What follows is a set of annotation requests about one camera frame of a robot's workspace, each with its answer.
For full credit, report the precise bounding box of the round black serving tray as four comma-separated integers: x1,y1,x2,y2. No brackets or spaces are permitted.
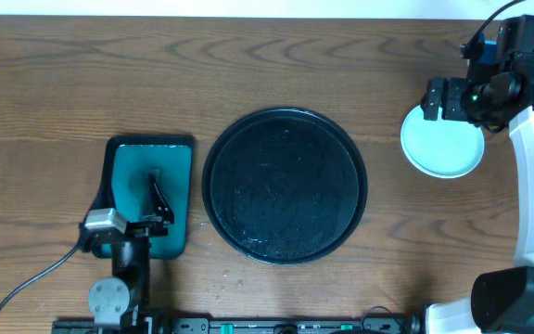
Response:
201,108,368,265

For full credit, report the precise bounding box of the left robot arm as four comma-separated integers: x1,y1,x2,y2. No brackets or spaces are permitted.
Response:
78,174,174,333

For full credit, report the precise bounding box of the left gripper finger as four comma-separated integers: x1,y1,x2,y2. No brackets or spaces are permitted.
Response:
89,180,115,211
148,177,174,222

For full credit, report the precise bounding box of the mint green plate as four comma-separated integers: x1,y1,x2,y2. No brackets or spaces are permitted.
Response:
400,107,485,161

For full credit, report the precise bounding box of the black rectangular sponge tray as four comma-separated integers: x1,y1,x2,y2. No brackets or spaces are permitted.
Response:
90,135,195,260

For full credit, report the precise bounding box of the white plate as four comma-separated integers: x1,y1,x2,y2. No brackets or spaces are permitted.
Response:
407,156,481,179

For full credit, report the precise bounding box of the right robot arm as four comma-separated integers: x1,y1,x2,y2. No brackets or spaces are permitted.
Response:
420,15,534,334

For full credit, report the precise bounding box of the green yellow sponge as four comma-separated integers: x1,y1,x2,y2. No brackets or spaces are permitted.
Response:
148,169,161,183

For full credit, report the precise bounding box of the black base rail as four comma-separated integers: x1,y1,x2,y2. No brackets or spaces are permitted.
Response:
51,314,426,334

